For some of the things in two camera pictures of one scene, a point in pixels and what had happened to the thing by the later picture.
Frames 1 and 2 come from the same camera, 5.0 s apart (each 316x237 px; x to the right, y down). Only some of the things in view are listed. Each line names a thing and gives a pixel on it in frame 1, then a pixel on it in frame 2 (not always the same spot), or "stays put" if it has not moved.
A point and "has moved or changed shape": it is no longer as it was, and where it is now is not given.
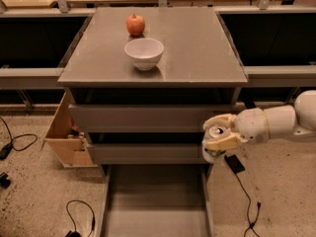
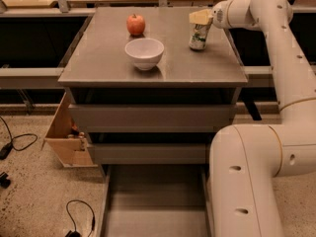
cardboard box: x=65 y=139 stays put
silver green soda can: x=214 y=147 has moved or changed shape
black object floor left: x=4 y=182 stays put
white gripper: x=253 y=125 -> x=219 y=17
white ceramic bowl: x=144 y=52 stays put
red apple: x=135 y=24 stays put
